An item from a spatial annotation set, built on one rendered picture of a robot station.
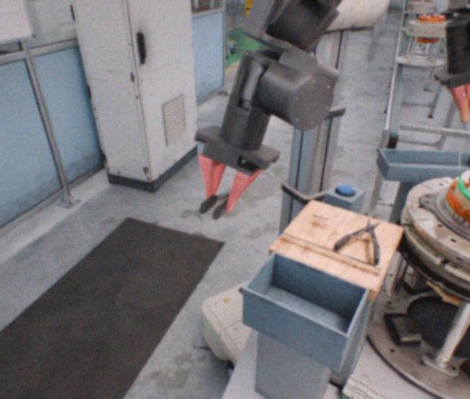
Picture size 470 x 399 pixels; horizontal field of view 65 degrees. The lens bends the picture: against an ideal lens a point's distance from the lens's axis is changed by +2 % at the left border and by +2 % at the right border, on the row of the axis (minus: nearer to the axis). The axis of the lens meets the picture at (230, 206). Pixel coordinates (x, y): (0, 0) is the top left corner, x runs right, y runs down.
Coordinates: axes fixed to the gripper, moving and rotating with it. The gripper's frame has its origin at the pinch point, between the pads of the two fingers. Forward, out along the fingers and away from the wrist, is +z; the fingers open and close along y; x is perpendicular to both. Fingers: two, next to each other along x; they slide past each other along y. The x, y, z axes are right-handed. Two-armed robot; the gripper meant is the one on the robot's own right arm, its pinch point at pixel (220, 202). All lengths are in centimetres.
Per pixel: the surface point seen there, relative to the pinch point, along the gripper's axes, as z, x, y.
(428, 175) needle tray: -3, 58, 33
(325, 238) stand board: 7.4, 20.2, 15.7
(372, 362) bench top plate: 32, 25, 35
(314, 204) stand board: 6.1, 30.5, 10.9
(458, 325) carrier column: 14, 24, 44
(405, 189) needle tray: 3, 63, 30
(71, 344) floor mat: 128, 58, -66
